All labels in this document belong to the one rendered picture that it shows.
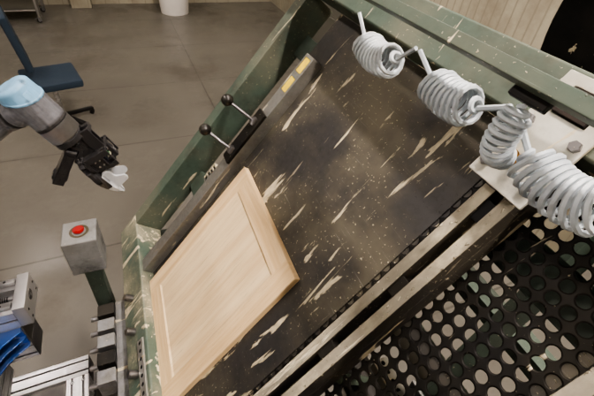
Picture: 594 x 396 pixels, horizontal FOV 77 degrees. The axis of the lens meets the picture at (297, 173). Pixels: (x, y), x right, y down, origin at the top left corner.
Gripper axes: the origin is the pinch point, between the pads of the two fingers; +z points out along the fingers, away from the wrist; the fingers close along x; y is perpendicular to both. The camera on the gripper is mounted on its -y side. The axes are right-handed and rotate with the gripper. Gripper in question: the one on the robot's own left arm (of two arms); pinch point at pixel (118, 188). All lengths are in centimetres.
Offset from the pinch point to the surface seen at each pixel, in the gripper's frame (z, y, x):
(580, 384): -1, 59, -84
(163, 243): 33.9, -8.3, 7.4
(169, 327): 38.8, -13.7, -20.5
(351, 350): 10, 36, -64
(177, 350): 37.9, -11.7, -29.4
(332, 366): 12, 32, -64
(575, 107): -26, 70, -68
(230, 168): 19.5, 26.6, 6.9
